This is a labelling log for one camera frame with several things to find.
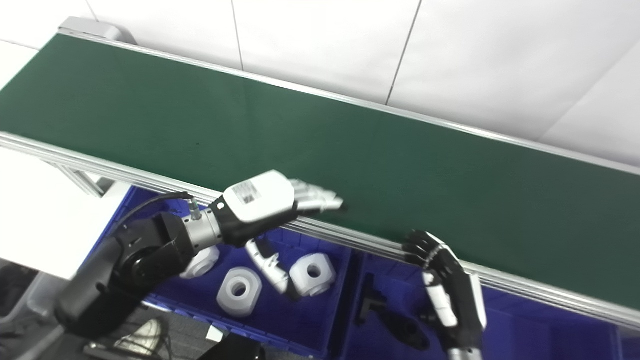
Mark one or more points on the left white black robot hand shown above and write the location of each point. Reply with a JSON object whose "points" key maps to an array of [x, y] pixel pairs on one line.
{"points": [[260, 200]]}

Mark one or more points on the black robot body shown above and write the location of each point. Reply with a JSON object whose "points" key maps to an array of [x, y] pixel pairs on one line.
{"points": [[235, 350]]}

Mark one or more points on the blue bin with black parts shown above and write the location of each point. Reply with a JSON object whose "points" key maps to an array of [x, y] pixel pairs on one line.
{"points": [[525, 330]]}

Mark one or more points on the white object with dark stripes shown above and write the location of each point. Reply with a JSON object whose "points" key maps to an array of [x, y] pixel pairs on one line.
{"points": [[142, 340]]}

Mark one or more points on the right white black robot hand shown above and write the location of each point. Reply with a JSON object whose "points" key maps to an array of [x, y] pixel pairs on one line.
{"points": [[460, 295]]}

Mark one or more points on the white block part with hole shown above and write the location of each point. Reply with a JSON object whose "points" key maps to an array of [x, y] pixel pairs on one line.
{"points": [[205, 265], [250, 300], [325, 280]]}

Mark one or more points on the green conveyor belt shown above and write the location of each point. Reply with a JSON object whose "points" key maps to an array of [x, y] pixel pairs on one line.
{"points": [[525, 290], [350, 150]]}

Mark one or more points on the blue bin with white parts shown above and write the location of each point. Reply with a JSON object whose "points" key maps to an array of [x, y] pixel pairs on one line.
{"points": [[300, 320]]}

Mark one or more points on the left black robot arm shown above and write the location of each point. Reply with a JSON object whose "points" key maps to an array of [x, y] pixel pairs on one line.
{"points": [[130, 270]]}

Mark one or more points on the black rounded part with hole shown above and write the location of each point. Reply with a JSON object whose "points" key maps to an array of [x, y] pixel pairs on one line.
{"points": [[407, 335]]}

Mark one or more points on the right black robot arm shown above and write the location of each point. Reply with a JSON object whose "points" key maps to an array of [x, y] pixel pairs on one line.
{"points": [[465, 354]]}

